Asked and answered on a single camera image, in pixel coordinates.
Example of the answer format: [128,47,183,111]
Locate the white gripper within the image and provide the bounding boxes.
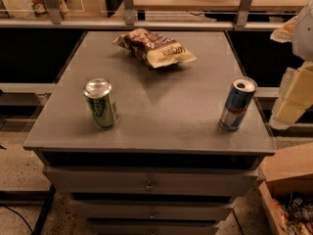
[269,0,313,130]

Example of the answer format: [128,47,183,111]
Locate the blue silver redbull can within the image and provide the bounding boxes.
[219,76,257,131]

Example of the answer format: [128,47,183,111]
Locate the brown chip bag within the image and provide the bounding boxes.
[113,28,197,69]

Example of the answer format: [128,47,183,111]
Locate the green soda can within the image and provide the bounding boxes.
[83,78,118,127]

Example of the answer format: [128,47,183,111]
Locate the colourful snack bag behind glass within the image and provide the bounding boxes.
[0,0,48,20]

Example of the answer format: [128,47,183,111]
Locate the cardboard box with snacks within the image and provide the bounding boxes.
[259,143,313,235]

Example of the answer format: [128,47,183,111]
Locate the top drawer knob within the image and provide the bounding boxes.
[145,181,155,192]

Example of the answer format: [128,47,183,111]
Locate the drawer knob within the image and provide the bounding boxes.
[145,181,155,192]
[149,211,157,219]

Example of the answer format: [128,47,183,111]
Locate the middle drawer knob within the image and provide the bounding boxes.
[149,211,157,219]

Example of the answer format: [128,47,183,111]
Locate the black floor cable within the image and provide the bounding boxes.
[0,203,34,235]

